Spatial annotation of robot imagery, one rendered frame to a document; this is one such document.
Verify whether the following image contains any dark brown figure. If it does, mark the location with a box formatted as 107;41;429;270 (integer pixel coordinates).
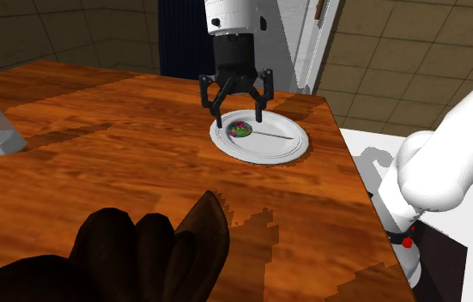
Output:
0;190;231;302

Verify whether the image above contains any wooden table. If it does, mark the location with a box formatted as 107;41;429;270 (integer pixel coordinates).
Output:
0;60;417;302

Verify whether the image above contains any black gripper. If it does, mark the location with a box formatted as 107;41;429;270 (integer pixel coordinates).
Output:
198;33;276;129

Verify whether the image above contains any multicoloured lollipop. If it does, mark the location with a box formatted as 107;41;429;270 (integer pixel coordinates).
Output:
227;120;294;141

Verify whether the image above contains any white round plate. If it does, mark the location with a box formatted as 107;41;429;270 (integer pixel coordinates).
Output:
209;109;310;166

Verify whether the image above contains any dark robot stand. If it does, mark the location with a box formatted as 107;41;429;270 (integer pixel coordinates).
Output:
410;220;469;302

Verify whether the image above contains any white door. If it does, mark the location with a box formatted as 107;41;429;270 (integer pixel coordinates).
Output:
256;0;342;95

